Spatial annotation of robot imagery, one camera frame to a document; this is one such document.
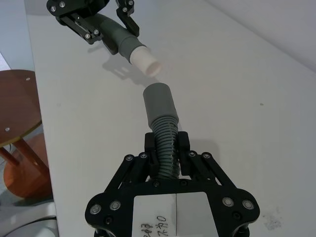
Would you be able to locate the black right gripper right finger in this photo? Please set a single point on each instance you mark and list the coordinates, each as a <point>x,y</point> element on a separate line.
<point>184,148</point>

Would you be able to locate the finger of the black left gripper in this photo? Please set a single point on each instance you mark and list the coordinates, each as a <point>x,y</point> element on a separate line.
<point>129,19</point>
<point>84,29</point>

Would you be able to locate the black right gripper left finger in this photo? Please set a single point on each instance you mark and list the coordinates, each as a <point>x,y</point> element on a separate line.
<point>151,148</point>

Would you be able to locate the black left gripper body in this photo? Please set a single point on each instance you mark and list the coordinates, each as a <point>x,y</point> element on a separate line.
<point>74,6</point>

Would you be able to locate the grey pipe with white tip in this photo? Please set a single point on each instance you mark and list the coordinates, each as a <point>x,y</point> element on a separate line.
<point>123,37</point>

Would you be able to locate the round brown wooden stool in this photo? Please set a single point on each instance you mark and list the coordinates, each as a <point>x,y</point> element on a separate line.
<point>17,98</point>

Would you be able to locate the white rounded plastic cover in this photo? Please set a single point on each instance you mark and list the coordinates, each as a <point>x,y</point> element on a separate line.
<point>37,227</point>

